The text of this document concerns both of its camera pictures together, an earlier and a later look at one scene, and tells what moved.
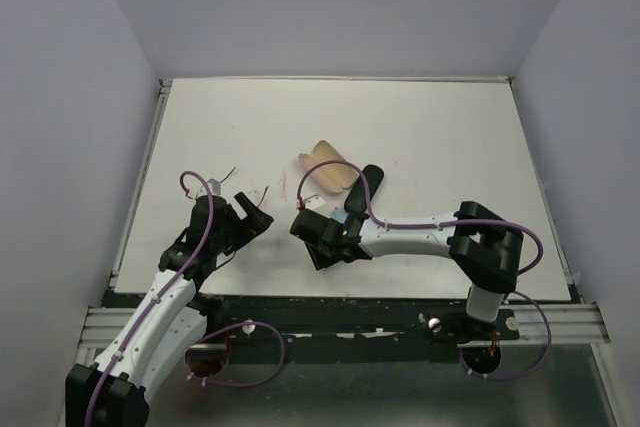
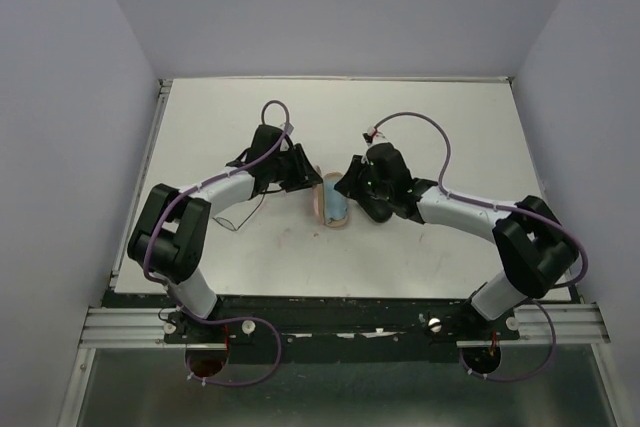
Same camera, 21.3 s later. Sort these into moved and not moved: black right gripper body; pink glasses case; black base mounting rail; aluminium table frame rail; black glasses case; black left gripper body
Moved: pink glasses case; black right gripper body; black glasses case; black left gripper body
Not moved: black base mounting rail; aluminium table frame rail
